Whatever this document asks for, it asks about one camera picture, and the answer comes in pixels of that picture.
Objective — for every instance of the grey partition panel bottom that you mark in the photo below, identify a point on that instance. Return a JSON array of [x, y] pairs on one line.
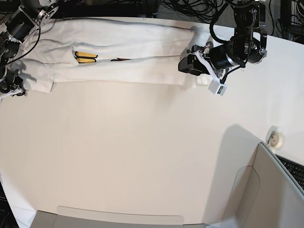
[[67, 217]]

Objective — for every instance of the grey partition panel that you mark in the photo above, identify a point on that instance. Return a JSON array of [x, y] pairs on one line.
[[67, 217], [264, 195]]

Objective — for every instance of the clear tape roll dispenser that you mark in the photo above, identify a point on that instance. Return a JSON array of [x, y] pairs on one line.
[[274, 138]]

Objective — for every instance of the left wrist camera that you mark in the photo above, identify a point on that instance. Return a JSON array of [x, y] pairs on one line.
[[217, 88]]

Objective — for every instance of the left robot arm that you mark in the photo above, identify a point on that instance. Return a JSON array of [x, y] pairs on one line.
[[247, 45]]

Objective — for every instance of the black keyboard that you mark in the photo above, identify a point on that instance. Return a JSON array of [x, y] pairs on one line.
[[293, 171]]

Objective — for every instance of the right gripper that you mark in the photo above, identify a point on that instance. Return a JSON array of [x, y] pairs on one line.
[[11, 84]]

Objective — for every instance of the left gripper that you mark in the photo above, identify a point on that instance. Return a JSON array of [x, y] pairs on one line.
[[191, 65]]

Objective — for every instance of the grey partition panel right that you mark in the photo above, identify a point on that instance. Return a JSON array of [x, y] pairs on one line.
[[264, 195]]

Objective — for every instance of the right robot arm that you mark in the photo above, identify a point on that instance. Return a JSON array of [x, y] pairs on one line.
[[28, 18]]

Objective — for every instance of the white printed t-shirt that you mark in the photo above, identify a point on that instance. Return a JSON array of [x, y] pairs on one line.
[[105, 50]]

